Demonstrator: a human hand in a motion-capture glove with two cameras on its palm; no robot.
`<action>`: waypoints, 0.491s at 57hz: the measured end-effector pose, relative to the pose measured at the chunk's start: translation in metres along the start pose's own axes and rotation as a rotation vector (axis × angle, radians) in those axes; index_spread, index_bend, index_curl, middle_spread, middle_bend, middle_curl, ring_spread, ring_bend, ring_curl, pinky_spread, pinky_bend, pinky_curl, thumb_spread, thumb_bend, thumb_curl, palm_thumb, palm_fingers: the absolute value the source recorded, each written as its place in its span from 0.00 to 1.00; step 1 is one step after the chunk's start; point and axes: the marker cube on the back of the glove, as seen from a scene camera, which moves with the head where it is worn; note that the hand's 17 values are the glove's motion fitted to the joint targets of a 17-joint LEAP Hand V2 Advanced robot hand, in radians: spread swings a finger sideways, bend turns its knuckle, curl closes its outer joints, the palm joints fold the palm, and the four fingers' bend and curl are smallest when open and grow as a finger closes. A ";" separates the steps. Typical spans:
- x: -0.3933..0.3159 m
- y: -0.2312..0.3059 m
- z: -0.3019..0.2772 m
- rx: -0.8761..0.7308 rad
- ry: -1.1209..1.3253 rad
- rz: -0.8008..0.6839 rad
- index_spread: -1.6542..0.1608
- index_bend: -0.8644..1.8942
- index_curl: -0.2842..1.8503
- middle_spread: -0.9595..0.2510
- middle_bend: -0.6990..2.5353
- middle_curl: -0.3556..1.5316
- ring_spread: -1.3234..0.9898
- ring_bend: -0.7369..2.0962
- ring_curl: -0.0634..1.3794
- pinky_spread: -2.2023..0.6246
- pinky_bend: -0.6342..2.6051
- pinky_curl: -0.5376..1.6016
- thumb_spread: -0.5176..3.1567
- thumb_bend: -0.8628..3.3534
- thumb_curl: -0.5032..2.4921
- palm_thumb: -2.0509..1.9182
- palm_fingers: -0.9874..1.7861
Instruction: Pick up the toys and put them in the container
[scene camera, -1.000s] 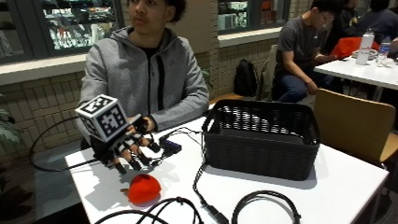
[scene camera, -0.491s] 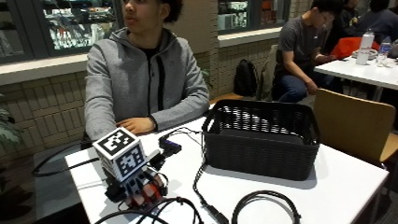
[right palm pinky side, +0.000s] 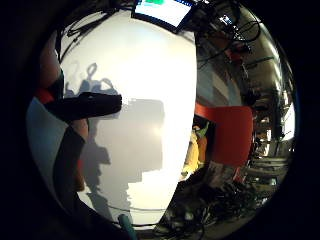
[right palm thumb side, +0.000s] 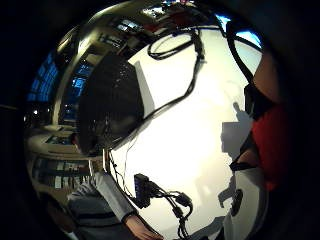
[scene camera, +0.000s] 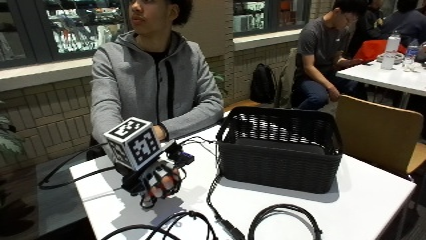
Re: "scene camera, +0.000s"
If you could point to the white plastic bottle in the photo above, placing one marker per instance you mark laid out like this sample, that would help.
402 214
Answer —
390 50

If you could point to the black woven plastic basket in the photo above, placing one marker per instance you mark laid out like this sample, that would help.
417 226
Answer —
279 156

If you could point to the dark framed window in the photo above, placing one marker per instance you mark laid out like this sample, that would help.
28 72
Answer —
61 28
270 15

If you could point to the wooden chair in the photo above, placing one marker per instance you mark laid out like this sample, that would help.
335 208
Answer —
381 133

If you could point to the black backpack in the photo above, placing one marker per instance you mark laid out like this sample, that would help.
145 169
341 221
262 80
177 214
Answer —
262 83

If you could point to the black wristband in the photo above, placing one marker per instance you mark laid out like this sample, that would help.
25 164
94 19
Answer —
164 131

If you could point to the white cube with black markers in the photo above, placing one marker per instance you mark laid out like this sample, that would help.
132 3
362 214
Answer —
132 144

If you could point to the red jacket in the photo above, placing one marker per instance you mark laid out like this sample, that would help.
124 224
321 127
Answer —
374 48

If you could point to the white table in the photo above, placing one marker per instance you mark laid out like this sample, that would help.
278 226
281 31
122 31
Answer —
386 79

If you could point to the beige coat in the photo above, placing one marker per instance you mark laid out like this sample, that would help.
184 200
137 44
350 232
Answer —
286 78

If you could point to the black glove camera module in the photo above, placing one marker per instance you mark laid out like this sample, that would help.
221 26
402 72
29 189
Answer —
184 156

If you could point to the the person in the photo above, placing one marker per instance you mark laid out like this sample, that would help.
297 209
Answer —
146 83

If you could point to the wooden bench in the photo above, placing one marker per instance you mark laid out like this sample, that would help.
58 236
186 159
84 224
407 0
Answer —
241 104

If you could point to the clear water bottle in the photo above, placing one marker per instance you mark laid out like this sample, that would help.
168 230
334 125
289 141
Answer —
410 57

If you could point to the green potted plant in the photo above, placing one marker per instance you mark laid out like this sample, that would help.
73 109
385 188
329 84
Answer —
8 140

